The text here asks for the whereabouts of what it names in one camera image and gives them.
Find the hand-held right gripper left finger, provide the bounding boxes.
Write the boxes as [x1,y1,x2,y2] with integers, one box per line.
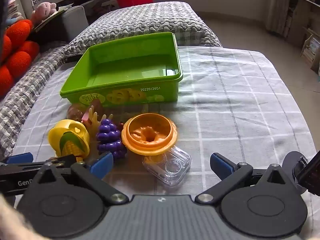
[30,152,129,204]

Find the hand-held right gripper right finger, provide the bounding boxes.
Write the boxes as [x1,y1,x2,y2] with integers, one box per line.
[195,152,300,204]

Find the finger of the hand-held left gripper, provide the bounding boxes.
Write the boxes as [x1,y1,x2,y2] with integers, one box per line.
[0,152,34,166]
[44,154,77,168]

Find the toy corn cob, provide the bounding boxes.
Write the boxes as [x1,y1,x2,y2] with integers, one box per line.
[59,131,85,158]

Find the purple toy grapes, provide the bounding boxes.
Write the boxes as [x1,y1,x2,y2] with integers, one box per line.
[96,119,127,160]

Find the yellow toy cup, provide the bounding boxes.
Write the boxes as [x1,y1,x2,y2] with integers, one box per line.
[47,120,90,159]

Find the clear plastic case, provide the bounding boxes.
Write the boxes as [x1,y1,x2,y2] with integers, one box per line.
[142,146,192,187]

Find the orange plastic toy mould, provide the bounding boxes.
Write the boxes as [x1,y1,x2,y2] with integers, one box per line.
[121,113,178,160]

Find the green plastic box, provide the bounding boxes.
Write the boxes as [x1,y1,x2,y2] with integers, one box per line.
[59,32,184,107]

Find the beige fuzzy sleeve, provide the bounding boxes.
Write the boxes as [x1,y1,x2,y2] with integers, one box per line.
[0,192,38,240]

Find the beige toy coral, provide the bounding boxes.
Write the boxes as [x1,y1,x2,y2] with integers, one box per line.
[87,105,114,138]

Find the grey checked sheet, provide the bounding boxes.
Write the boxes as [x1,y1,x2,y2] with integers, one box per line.
[12,46,318,230]

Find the orange plush cushion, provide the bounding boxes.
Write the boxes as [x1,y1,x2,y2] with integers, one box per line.
[0,19,40,98]

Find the blue plush toy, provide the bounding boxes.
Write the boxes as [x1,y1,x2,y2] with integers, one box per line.
[5,16,25,26]

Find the grey cushion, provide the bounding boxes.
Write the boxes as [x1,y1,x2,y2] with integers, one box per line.
[61,5,89,42]

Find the open book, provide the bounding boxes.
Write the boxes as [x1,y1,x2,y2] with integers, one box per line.
[34,3,74,33]

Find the stack of books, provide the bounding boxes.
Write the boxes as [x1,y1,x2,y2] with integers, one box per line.
[7,0,22,18]

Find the pink plush toy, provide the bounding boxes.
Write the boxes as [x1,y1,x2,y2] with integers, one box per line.
[30,2,57,25]

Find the grey quilted blanket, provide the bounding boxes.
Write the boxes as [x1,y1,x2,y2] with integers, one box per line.
[0,1,223,155]

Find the grey curtain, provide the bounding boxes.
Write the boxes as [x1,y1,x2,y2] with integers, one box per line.
[265,0,292,33]

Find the storage shelf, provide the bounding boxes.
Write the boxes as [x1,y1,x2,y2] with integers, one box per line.
[287,0,320,75]

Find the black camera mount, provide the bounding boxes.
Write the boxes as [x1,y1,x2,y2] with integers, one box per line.
[282,150,320,197]

